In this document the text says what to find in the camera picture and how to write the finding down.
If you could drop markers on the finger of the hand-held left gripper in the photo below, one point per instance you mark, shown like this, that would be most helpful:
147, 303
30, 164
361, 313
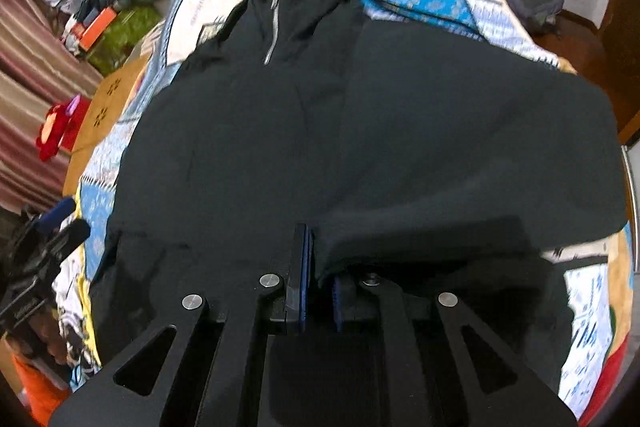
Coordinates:
72, 237
57, 212

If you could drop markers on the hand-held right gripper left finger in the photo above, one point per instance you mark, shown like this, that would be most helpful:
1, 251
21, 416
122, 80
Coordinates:
302, 277

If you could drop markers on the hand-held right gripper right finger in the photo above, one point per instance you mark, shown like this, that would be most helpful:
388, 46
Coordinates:
337, 304

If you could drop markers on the black zip jacket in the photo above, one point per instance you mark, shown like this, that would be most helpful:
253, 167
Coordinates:
380, 132

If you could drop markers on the white cartoon printed cloth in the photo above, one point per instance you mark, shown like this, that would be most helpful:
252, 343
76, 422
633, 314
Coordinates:
75, 317

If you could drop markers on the red plush toy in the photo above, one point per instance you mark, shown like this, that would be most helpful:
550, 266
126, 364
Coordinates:
55, 129

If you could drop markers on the person's orange clothing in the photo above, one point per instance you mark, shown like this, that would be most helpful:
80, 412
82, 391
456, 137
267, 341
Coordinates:
40, 387

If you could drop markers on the striped maroon curtain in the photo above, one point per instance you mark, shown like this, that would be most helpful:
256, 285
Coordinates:
30, 72

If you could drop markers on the orange box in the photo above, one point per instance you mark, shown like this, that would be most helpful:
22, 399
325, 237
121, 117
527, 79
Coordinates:
95, 27

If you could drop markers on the green patterned bag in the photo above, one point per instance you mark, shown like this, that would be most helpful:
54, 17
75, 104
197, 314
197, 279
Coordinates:
125, 34

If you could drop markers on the brown wooden door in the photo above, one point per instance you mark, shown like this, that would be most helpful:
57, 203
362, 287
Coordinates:
622, 57

